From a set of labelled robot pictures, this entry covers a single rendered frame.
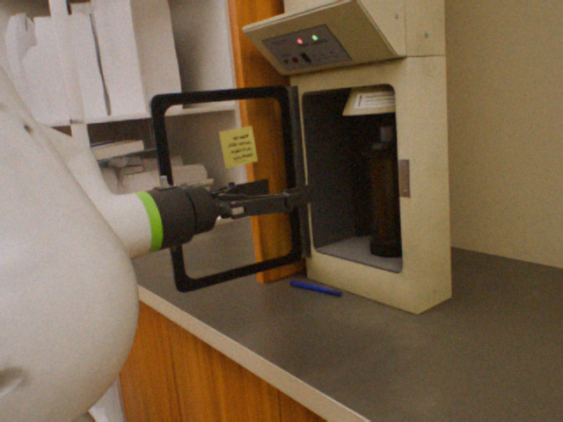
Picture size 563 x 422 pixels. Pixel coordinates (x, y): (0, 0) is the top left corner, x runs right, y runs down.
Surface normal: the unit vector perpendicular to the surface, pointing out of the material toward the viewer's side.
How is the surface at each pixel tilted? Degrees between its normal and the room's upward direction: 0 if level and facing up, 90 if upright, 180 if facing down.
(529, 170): 90
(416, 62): 90
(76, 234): 52
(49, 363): 97
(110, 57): 102
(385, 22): 90
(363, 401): 0
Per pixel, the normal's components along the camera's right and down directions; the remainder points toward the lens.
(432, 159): 0.61, 0.11
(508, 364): -0.09, -0.98
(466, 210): -0.79, 0.19
